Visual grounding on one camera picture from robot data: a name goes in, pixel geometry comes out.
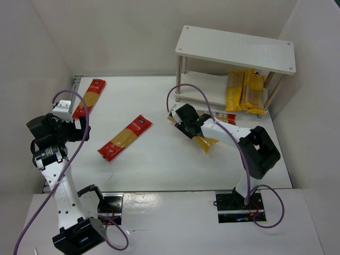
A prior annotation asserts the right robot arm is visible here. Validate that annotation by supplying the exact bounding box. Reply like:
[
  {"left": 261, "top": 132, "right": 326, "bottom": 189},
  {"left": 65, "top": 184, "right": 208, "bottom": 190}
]
[{"left": 169, "top": 104, "right": 281, "bottom": 205}]

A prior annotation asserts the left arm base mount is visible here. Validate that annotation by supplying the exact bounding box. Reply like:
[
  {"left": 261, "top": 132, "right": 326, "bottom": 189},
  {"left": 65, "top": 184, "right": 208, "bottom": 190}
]
[{"left": 97, "top": 193, "right": 124, "bottom": 225}]

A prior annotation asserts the yellow pasta bag shelf right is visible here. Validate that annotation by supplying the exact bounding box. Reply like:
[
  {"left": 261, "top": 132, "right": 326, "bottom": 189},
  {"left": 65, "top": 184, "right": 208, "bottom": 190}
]
[{"left": 240, "top": 69, "right": 266, "bottom": 115}]

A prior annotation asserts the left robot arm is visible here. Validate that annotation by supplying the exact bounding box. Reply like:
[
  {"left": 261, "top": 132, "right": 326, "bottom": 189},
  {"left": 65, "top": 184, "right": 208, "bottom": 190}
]
[{"left": 27, "top": 113, "right": 106, "bottom": 254}]

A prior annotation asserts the red spaghetti bag centre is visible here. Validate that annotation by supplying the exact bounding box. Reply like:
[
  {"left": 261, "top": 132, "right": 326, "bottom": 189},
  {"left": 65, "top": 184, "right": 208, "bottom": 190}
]
[{"left": 98, "top": 115, "right": 152, "bottom": 162}]

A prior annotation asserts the white two-tier shelf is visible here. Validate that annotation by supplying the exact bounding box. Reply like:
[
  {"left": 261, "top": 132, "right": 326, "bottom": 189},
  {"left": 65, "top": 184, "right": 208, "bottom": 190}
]
[{"left": 175, "top": 25, "right": 296, "bottom": 110}]

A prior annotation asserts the red spaghetti bag far left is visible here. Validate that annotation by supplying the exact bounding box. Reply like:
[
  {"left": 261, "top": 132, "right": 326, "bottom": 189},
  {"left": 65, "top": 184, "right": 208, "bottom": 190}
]
[{"left": 72, "top": 79, "right": 106, "bottom": 119}]

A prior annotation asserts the aluminium table edge rail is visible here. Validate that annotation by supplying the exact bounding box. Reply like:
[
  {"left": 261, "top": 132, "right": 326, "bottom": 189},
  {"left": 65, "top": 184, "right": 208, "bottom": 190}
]
[{"left": 69, "top": 75, "right": 83, "bottom": 108}]

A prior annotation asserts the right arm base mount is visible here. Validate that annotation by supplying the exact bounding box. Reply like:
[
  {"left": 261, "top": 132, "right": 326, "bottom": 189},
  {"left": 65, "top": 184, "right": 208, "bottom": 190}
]
[{"left": 213, "top": 191, "right": 267, "bottom": 223}]

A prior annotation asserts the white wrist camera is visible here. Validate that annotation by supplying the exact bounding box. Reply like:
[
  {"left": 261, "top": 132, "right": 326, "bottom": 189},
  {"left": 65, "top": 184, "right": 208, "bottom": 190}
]
[
  {"left": 52, "top": 100, "right": 73, "bottom": 122},
  {"left": 169, "top": 104, "right": 182, "bottom": 124}
]

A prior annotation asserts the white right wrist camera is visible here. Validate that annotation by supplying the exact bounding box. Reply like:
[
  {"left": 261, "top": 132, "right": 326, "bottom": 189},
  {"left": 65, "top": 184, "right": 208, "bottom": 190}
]
[{"left": 169, "top": 104, "right": 182, "bottom": 124}]

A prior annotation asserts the yellow pasta bag shelf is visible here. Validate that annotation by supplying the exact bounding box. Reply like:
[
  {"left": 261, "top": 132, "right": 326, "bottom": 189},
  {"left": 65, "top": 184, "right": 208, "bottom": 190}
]
[
  {"left": 240, "top": 69, "right": 266, "bottom": 115},
  {"left": 225, "top": 70, "right": 244, "bottom": 112}
]

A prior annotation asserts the red spaghetti bag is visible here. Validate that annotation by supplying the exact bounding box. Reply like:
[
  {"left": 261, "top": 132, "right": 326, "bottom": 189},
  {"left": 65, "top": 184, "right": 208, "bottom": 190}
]
[
  {"left": 72, "top": 79, "right": 106, "bottom": 119},
  {"left": 98, "top": 115, "right": 152, "bottom": 162}
]

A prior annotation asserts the red orange pasta box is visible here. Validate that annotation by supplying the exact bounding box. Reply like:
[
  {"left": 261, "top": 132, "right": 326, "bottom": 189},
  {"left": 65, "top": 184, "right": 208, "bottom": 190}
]
[{"left": 198, "top": 109, "right": 236, "bottom": 125}]

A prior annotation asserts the yellow pasta bag shelf left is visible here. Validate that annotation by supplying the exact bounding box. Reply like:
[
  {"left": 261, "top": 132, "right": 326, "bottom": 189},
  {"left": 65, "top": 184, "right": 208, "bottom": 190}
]
[{"left": 225, "top": 70, "right": 244, "bottom": 112}]

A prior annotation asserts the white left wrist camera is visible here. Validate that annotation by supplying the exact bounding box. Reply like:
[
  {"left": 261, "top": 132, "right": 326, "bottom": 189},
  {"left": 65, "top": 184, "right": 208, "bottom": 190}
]
[{"left": 52, "top": 100, "right": 73, "bottom": 122}]

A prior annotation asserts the yellow spaghetti bag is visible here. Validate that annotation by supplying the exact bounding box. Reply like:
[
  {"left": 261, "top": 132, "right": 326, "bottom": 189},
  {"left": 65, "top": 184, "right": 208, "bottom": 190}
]
[{"left": 166, "top": 114, "right": 220, "bottom": 155}]

